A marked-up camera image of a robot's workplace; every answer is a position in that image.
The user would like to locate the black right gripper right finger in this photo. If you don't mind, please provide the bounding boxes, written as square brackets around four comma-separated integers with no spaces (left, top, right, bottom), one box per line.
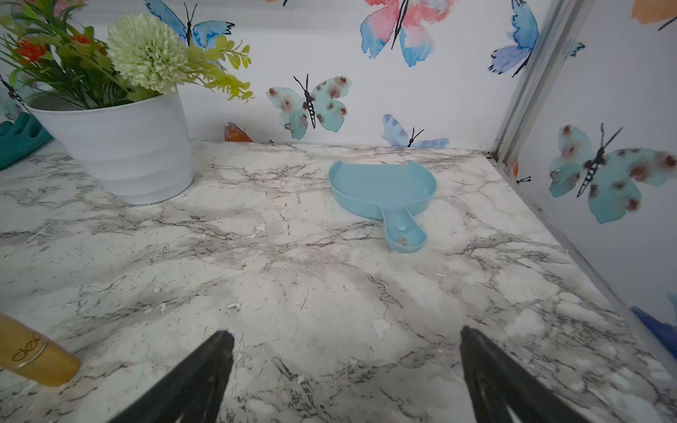
[460,326,586,423]

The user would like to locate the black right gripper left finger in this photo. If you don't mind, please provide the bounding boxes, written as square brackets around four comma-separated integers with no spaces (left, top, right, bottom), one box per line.
[112,331,234,423]

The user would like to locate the gold lipstick tube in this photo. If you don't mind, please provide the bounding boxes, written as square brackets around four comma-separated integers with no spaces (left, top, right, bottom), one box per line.
[1,314,80,387]

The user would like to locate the white flower pot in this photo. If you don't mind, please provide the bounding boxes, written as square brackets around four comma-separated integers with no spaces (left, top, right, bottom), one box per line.
[26,93,194,206]

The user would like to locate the teal hand-shaped silicone mat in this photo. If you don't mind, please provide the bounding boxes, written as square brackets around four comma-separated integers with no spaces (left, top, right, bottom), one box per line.
[0,113,52,170]

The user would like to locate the artificial flower plant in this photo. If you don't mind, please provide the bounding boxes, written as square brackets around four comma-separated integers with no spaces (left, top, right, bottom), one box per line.
[1,1,254,110]

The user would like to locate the light blue handled dish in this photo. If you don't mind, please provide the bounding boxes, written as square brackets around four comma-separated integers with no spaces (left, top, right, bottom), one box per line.
[328,161,437,254]

